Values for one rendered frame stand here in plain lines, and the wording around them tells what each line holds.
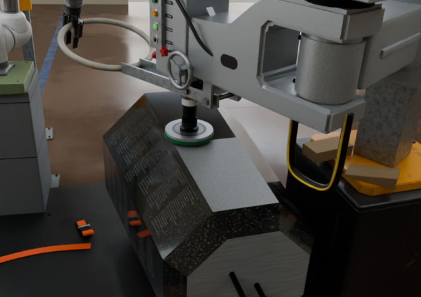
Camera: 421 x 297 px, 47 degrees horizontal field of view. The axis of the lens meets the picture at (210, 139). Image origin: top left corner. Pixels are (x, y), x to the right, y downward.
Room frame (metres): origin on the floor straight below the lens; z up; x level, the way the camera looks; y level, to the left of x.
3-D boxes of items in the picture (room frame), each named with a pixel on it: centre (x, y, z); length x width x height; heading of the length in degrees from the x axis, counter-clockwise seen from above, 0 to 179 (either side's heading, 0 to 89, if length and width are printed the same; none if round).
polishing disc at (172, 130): (1.92, 0.10, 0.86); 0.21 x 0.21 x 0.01
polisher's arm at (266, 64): (1.62, -0.16, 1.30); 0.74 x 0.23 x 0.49; 43
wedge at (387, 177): (1.71, -0.67, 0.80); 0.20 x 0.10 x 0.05; 65
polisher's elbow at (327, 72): (1.43, -0.35, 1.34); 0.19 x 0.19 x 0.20
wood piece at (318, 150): (1.89, -0.52, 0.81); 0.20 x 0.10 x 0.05; 117
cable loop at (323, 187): (1.43, -0.35, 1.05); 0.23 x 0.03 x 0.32; 43
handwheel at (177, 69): (1.75, 0.10, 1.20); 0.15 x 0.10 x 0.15; 43
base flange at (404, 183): (1.93, -0.77, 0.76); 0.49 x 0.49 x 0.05; 19
